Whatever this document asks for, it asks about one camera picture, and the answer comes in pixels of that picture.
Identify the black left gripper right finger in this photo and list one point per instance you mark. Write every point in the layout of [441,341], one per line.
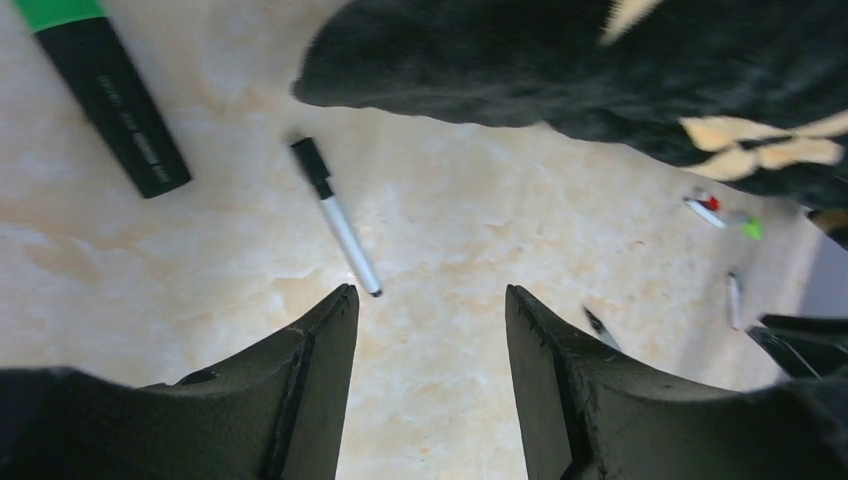
[589,411]

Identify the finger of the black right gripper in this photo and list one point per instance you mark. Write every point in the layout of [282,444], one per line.
[804,347]

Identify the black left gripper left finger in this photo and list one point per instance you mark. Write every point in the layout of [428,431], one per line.
[274,410]

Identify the grey checkered pen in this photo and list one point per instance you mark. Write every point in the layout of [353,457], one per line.
[600,329]

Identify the white marker with red tip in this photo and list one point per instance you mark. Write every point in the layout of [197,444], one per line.
[734,295]

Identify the white marker with black cap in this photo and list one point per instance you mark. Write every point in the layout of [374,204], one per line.
[316,172]

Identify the black marker with green tip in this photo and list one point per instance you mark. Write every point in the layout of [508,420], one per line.
[84,48]

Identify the white pen with red cap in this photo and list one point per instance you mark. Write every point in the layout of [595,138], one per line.
[706,207]

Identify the clear highlighter with green cap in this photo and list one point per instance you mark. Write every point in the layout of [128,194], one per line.
[747,223]

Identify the black pillow with beige flowers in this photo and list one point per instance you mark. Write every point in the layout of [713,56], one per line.
[751,94]

